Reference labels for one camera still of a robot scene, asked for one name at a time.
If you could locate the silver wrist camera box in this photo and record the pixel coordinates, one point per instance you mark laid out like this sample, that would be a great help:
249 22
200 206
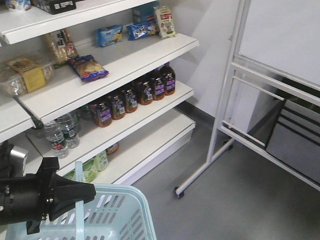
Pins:
17 157

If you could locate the light blue plastic basket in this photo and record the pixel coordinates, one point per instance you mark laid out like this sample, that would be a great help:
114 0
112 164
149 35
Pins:
118 212

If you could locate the white metal shelf unit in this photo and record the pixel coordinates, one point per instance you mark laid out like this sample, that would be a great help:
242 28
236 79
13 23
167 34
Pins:
146 136

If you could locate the white rolling whiteboard stand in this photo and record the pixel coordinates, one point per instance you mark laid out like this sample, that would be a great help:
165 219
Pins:
275 50

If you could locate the blue chips snack bag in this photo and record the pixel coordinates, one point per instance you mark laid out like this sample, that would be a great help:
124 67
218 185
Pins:
87 68

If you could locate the clear water bottle red label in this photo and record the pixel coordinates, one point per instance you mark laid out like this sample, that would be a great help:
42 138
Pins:
54 135

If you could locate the clear cookie box yellow band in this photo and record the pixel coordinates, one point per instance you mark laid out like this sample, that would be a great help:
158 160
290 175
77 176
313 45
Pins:
25 74

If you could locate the blue oreo cookie pack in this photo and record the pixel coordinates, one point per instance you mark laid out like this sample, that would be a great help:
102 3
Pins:
142 30

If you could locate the grey fabric pocket organizer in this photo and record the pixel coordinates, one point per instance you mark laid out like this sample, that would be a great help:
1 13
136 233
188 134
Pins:
295 138

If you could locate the blue cracker pack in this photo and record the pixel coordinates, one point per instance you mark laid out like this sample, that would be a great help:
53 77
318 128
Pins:
109 35

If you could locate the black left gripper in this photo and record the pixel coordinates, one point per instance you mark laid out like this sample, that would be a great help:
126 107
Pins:
33 197

